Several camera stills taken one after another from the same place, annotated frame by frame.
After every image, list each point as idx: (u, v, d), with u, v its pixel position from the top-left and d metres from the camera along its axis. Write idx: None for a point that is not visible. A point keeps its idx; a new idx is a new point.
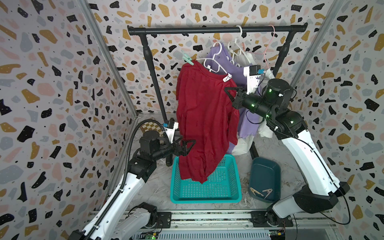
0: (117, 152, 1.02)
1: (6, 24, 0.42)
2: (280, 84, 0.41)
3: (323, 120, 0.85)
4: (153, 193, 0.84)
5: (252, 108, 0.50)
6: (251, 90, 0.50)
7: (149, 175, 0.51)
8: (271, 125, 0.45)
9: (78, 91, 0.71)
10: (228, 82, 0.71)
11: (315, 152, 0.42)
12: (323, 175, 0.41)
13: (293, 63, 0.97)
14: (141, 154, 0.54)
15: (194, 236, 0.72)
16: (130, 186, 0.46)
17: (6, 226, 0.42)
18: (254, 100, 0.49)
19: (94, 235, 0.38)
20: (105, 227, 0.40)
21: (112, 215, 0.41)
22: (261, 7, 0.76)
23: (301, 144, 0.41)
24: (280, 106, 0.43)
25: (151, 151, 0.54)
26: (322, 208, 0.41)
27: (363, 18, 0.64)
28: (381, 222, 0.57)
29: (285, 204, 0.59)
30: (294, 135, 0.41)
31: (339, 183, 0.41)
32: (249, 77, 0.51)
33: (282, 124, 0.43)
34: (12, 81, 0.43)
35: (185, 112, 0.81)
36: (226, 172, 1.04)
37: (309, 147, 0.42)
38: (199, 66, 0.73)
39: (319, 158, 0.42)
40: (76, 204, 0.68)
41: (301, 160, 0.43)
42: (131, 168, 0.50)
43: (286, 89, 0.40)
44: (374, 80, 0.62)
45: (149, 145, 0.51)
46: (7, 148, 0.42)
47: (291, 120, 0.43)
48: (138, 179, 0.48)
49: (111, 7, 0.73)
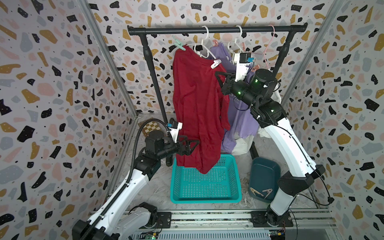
0: (117, 152, 1.02)
1: (6, 24, 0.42)
2: (266, 74, 0.43)
3: (323, 120, 0.85)
4: (153, 193, 0.84)
5: (238, 95, 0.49)
6: (240, 77, 0.51)
7: (152, 174, 0.54)
8: (254, 114, 0.49)
9: (78, 91, 0.71)
10: (217, 67, 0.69)
11: (294, 138, 0.46)
12: (300, 158, 0.45)
13: (293, 63, 0.97)
14: (146, 153, 0.56)
15: (194, 236, 0.72)
16: (135, 180, 0.49)
17: (6, 226, 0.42)
18: (241, 87, 0.51)
19: (99, 225, 0.39)
20: (110, 218, 0.41)
21: (117, 207, 0.43)
22: (261, 7, 0.76)
23: (280, 130, 0.45)
24: (263, 96, 0.46)
25: (156, 150, 0.56)
26: (300, 188, 0.45)
27: (363, 18, 0.64)
28: (381, 222, 0.57)
29: (277, 195, 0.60)
30: (274, 123, 0.45)
31: (315, 165, 0.45)
32: (239, 64, 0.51)
33: (263, 113, 0.46)
34: (12, 81, 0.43)
35: (180, 99, 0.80)
36: (226, 172, 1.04)
37: (288, 133, 0.46)
38: (190, 51, 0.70)
39: (297, 142, 0.46)
40: (76, 204, 0.68)
41: (282, 145, 0.47)
42: (137, 165, 0.53)
43: (271, 80, 0.42)
44: (374, 80, 0.62)
45: (154, 144, 0.53)
46: (7, 149, 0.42)
47: (271, 109, 0.47)
48: (143, 176, 0.50)
49: (111, 7, 0.73)
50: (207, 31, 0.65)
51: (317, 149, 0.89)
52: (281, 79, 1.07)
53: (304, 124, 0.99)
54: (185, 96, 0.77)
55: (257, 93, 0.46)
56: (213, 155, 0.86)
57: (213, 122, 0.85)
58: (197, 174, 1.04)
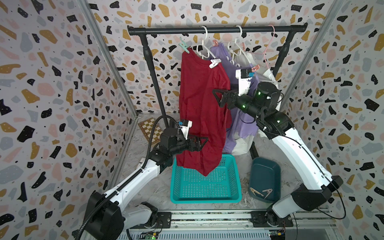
0: (117, 152, 1.03)
1: (6, 24, 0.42)
2: (268, 87, 0.44)
3: (323, 120, 0.85)
4: (153, 193, 0.84)
5: (243, 109, 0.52)
6: (243, 92, 0.53)
7: (165, 166, 0.57)
8: (260, 125, 0.49)
9: (78, 91, 0.71)
10: (216, 68, 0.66)
11: (304, 148, 0.45)
12: (313, 169, 0.43)
13: (293, 63, 0.97)
14: (159, 148, 0.61)
15: (194, 236, 0.72)
16: (149, 169, 0.53)
17: (6, 226, 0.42)
18: (245, 101, 0.52)
19: (114, 199, 0.42)
20: (124, 195, 0.44)
21: (130, 187, 0.46)
22: (261, 7, 0.76)
23: (289, 140, 0.44)
24: (268, 107, 0.46)
25: (169, 146, 0.60)
26: (315, 203, 0.42)
27: (363, 18, 0.65)
28: (381, 223, 0.57)
29: (284, 203, 0.59)
30: (282, 133, 0.45)
31: (331, 176, 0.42)
32: (240, 79, 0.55)
33: (270, 124, 0.46)
34: (12, 81, 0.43)
35: (185, 100, 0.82)
36: (226, 172, 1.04)
37: (297, 143, 0.44)
38: (194, 54, 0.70)
39: (308, 152, 0.44)
40: (76, 204, 0.68)
41: (292, 156, 0.45)
42: (152, 156, 0.58)
43: (273, 92, 0.43)
44: (374, 80, 0.62)
45: (168, 140, 0.57)
46: (7, 149, 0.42)
47: (278, 120, 0.46)
48: (156, 166, 0.54)
49: (111, 7, 0.73)
50: (206, 31, 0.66)
51: (317, 149, 0.89)
52: (281, 79, 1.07)
53: (304, 124, 0.99)
54: (189, 98, 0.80)
55: (261, 105, 0.47)
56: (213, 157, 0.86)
57: (214, 124, 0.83)
58: (197, 174, 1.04)
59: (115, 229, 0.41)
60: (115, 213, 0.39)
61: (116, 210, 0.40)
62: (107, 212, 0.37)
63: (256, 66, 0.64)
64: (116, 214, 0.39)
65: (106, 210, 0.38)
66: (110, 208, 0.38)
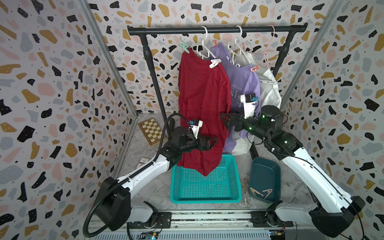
0: (117, 152, 1.03)
1: (6, 24, 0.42)
2: (272, 110, 0.47)
3: (323, 120, 0.85)
4: (153, 193, 0.84)
5: (250, 130, 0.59)
6: (248, 114, 0.56)
7: (174, 163, 0.59)
8: (268, 146, 0.50)
9: (78, 91, 0.71)
10: (216, 68, 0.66)
11: (316, 168, 0.44)
12: (330, 190, 0.41)
13: (293, 63, 0.97)
14: (170, 145, 0.63)
15: (194, 236, 0.72)
16: (160, 162, 0.55)
17: (5, 226, 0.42)
18: (251, 123, 0.55)
19: (125, 185, 0.44)
20: (135, 183, 0.46)
21: (141, 177, 0.48)
22: (261, 7, 0.76)
23: (299, 161, 0.44)
24: (274, 129, 0.48)
25: (179, 144, 0.61)
26: (339, 228, 0.39)
27: (363, 18, 0.64)
28: (381, 222, 0.57)
29: (294, 214, 0.56)
30: (290, 153, 0.45)
31: (350, 198, 0.40)
32: (246, 103, 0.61)
33: (278, 145, 0.47)
34: (12, 81, 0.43)
35: (185, 100, 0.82)
36: (226, 172, 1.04)
37: (308, 163, 0.44)
38: (193, 54, 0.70)
39: (322, 173, 0.43)
40: (76, 204, 0.68)
41: (306, 177, 0.44)
42: (162, 151, 0.60)
43: (277, 114, 0.45)
44: (374, 80, 0.62)
45: (179, 138, 0.59)
46: (6, 149, 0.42)
47: (285, 141, 0.47)
48: (166, 162, 0.56)
49: (111, 7, 0.73)
50: (206, 31, 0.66)
51: (317, 149, 0.89)
52: (281, 79, 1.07)
53: (304, 124, 0.99)
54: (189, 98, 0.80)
55: (266, 127, 0.49)
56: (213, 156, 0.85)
57: (215, 124, 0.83)
58: (197, 174, 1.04)
59: (123, 215, 0.42)
60: (124, 199, 0.40)
61: (126, 196, 0.41)
62: (118, 197, 0.41)
63: (254, 68, 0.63)
64: (125, 200, 0.40)
65: (117, 195, 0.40)
66: (121, 194, 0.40)
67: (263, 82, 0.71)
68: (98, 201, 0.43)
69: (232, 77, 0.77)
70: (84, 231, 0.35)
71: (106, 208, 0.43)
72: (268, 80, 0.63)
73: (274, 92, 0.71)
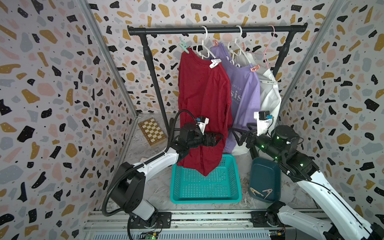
0: (117, 152, 1.03)
1: (6, 24, 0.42)
2: (287, 131, 0.46)
3: (323, 120, 0.85)
4: (153, 193, 0.84)
5: (262, 148, 0.55)
6: (261, 131, 0.55)
7: (181, 157, 0.63)
8: (283, 169, 0.47)
9: (78, 91, 0.71)
10: (216, 68, 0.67)
11: (334, 193, 0.42)
12: (350, 218, 0.40)
13: (293, 63, 0.97)
14: (178, 140, 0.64)
15: (194, 236, 0.72)
16: (170, 153, 0.58)
17: (6, 226, 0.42)
18: (263, 141, 0.54)
19: (140, 170, 0.47)
20: (149, 169, 0.49)
21: (154, 165, 0.51)
22: (261, 7, 0.76)
23: (317, 186, 0.43)
24: (289, 151, 0.46)
25: (188, 139, 0.65)
26: None
27: (363, 18, 0.65)
28: (381, 223, 0.57)
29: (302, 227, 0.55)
30: (306, 178, 0.44)
31: (370, 227, 0.39)
32: (259, 120, 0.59)
33: (293, 168, 0.46)
34: (12, 81, 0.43)
35: (185, 100, 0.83)
36: (226, 172, 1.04)
37: (326, 189, 0.43)
38: (193, 54, 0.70)
39: (338, 198, 0.42)
40: (76, 204, 0.68)
41: (323, 202, 0.43)
42: (172, 145, 0.64)
43: (292, 136, 0.44)
44: (374, 80, 0.62)
45: (188, 133, 0.62)
46: (7, 149, 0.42)
47: (301, 164, 0.46)
48: (175, 154, 0.59)
49: (111, 7, 0.73)
50: (206, 31, 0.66)
51: (317, 149, 0.89)
52: (281, 79, 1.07)
53: (304, 124, 0.99)
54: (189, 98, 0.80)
55: (281, 148, 0.47)
56: (213, 155, 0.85)
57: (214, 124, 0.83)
58: (197, 174, 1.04)
59: (135, 199, 0.44)
60: (140, 182, 0.43)
61: (141, 180, 0.44)
62: (134, 181, 0.44)
63: (254, 68, 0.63)
64: (140, 184, 0.43)
65: (133, 179, 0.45)
66: (137, 178, 0.44)
67: (263, 82, 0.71)
68: (113, 185, 0.46)
69: (232, 77, 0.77)
70: (102, 209, 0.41)
71: (120, 192, 0.46)
72: (268, 80, 0.63)
73: (274, 92, 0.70)
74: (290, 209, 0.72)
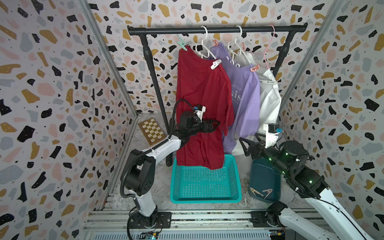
0: (117, 152, 1.03)
1: (6, 24, 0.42)
2: (296, 149, 0.45)
3: (323, 120, 0.85)
4: (153, 193, 0.84)
5: (270, 161, 0.54)
6: (269, 144, 0.55)
7: (184, 143, 0.67)
8: (292, 185, 0.47)
9: (78, 91, 0.71)
10: (217, 69, 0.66)
11: (343, 212, 0.42)
12: (357, 237, 0.40)
13: (293, 63, 0.97)
14: (179, 128, 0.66)
15: (194, 236, 0.72)
16: (173, 139, 0.63)
17: (6, 226, 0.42)
18: (272, 154, 0.53)
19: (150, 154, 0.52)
20: (156, 153, 0.53)
21: (161, 149, 0.55)
22: (261, 7, 0.76)
23: (325, 204, 0.43)
24: (297, 168, 0.46)
25: (187, 126, 0.68)
26: None
27: (363, 18, 0.64)
28: (381, 222, 0.57)
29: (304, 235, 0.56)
30: (316, 194, 0.44)
31: None
32: (268, 132, 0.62)
33: (302, 185, 0.45)
34: (12, 81, 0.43)
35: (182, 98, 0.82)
36: (226, 172, 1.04)
37: (334, 207, 0.43)
38: (192, 51, 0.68)
39: (347, 217, 0.42)
40: (76, 204, 0.68)
41: (330, 219, 0.43)
42: (173, 132, 0.68)
43: (302, 154, 0.44)
44: (374, 80, 0.62)
45: (187, 120, 0.65)
46: (6, 148, 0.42)
47: (310, 180, 0.46)
48: (178, 140, 0.63)
49: (111, 7, 0.73)
50: (206, 31, 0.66)
51: (317, 149, 0.89)
52: (281, 79, 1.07)
53: (304, 124, 0.99)
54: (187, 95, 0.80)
55: (290, 164, 0.47)
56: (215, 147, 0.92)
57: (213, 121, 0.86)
58: (197, 174, 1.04)
59: (148, 181, 0.48)
60: (151, 165, 0.47)
61: (152, 163, 0.48)
62: (146, 164, 0.47)
63: (254, 68, 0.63)
64: (152, 166, 0.47)
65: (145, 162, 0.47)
66: (148, 161, 0.48)
67: (263, 82, 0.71)
68: (127, 171, 0.49)
69: (232, 77, 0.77)
70: (120, 193, 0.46)
71: (134, 177, 0.49)
72: (268, 80, 0.63)
73: (274, 92, 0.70)
74: (295, 214, 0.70)
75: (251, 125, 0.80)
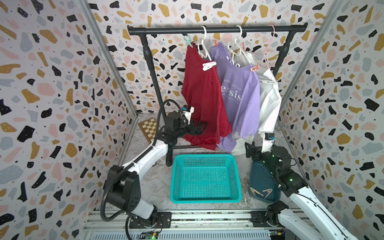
0: (117, 152, 1.03)
1: (5, 24, 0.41)
2: (279, 150, 0.56)
3: (323, 120, 0.85)
4: (153, 193, 0.84)
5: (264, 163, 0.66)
6: (264, 149, 0.66)
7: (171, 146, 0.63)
8: (277, 182, 0.58)
9: (78, 91, 0.71)
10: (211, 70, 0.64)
11: (320, 206, 0.48)
12: (334, 229, 0.44)
13: (293, 63, 0.97)
14: (166, 130, 0.66)
15: (194, 236, 0.72)
16: (159, 146, 0.57)
17: (6, 226, 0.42)
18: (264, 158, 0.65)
19: (132, 169, 0.46)
20: (140, 166, 0.48)
21: (144, 161, 0.50)
22: (261, 7, 0.76)
23: (303, 198, 0.50)
24: (281, 168, 0.56)
25: (174, 128, 0.64)
26: None
27: (363, 18, 0.65)
28: (381, 222, 0.57)
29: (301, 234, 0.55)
30: (295, 191, 0.52)
31: None
32: (264, 140, 0.76)
33: (284, 183, 0.55)
34: (12, 81, 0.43)
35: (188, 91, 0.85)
36: (226, 172, 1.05)
37: (312, 202, 0.49)
38: (195, 49, 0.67)
39: (327, 214, 0.46)
40: (76, 204, 0.68)
41: (311, 216, 0.48)
42: (159, 137, 0.62)
43: (284, 155, 0.54)
44: (374, 80, 0.62)
45: (173, 121, 0.62)
46: (6, 148, 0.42)
47: (290, 179, 0.55)
48: (164, 144, 0.59)
49: (111, 7, 0.73)
50: (205, 30, 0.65)
51: (317, 149, 0.89)
52: (281, 79, 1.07)
53: (304, 124, 0.99)
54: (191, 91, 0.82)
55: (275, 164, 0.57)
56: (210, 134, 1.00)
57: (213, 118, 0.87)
58: (197, 174, 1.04)
59: (134, 197, 0.44)
60: (134, 181, 0.43)
61: (135, 178, 0.43)
62: (128, 180, 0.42)
63: (254, 68, 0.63)
64: (135, 182, 0.43)
65: (127, 178, 0.48)
66: (130, 177, 0.43)
67: (263, 82, 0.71)
68: (109, 187, 0.45)
69: (232, 77, 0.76)
70: (102, 216, 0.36)
71: (118, 193, 0.45)
72: (268, 80, 0.63)
73: (274, 92, 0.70)
74: (293, 215, 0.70)
75: (250, 128, 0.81)
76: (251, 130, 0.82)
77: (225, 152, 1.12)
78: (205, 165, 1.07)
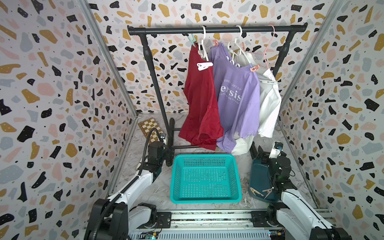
0: (117, 152, 1.03)
1: (6, 24, 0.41)
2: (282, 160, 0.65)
3: (323, 120, 0.85)
4: (153, 193, 0.84)
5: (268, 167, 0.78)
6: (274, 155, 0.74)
7: (156, 175, 0.63)
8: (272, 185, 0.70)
9: (78, 91, 0.71)
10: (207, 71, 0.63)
11: (303, 201, 0.55)
12: (310, 214, 0.50)
13: (293, 63, 0.97)
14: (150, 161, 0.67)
15: (194, 236, 0.72)
16: (144, 175, 0.57)
17: (6, 226, 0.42)
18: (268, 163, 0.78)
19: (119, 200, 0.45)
20: (127, 196, 0.47)
21: (131, 191, 0.49)
22: (261, 7, 0.76)
23: (290, 194, 0.59)
24: (279, 174, 0.66)
25: (157, 156, 0.66)
26: None
27: (363, 18, 0.64)
28: (381, 222, 0.57)
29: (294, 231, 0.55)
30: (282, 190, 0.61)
31: (330, 225, 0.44)
32: (275, 149, 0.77)
33: (277, 187, 0.65)
34: (12, 81, 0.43)
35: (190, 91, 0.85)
36: (226, 172, 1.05)
37: (296, 196, 0.58)
38: (196, 49, 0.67)
39: (308, 207, 0.53)
40: (76, 204, 0.68)
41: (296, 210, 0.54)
42: (144, 167, 0.62)
43: (284, 165, 0.63)
44: (374, 80, 0.62)
45: (157, 150, 0.64)
46: (7, 148, 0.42)
47: (282, 183, 0.67)
48: (150, 173, 0.59)
49: (111, 7, 0.73)
50: (204, 31, 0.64)
51: (317, 149, 0.89)
52: (281, 79, 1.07)
53: (304, 124, 0.99)
54: (193, 90, 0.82)
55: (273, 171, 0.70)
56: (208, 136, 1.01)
57: None
58: (197, 174, 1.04)
59: (122, 232, 0.41)
60: (122, 213, 0.41)
61: (124, 209, 0.42)
62: (116, 211, 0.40)
63: (254, 68, 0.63)
64: (124, 214, 0.41)
65: (115, 210, 0.44)
66: (118, 208, 0.42)
67: (263, 82, 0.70)
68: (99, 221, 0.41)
69: (232, 77, 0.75)
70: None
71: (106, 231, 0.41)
72: (268, 80, 0.63)
73: (274, 92, 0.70)
74: (292, 213, 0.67)
75: (250, 128, 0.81)
76: (251, 130, 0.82)
77: (226, 152, 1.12)
78: (205, 165, 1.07)
